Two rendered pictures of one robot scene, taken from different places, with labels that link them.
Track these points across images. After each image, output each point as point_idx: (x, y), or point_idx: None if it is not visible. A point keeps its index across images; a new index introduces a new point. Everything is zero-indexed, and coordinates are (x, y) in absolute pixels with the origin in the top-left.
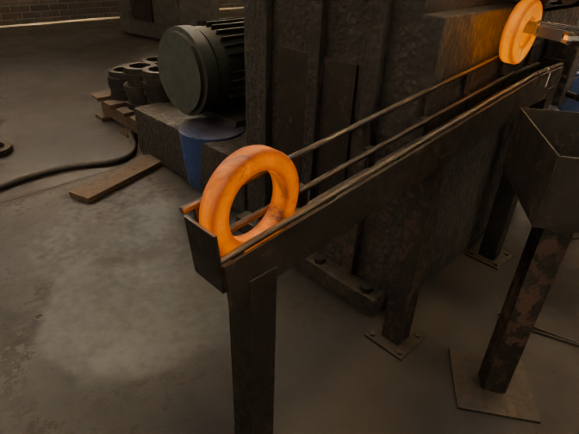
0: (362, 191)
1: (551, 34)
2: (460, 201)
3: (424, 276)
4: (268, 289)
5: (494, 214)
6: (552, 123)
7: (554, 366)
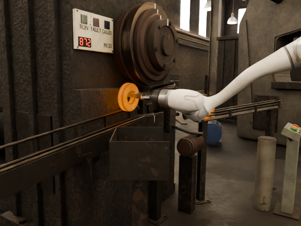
0: (19, 172)
1: (136, 96)
2: (126, 185)
3: None
4: None
5: (151, 193)
6: (133, 133)
7: None
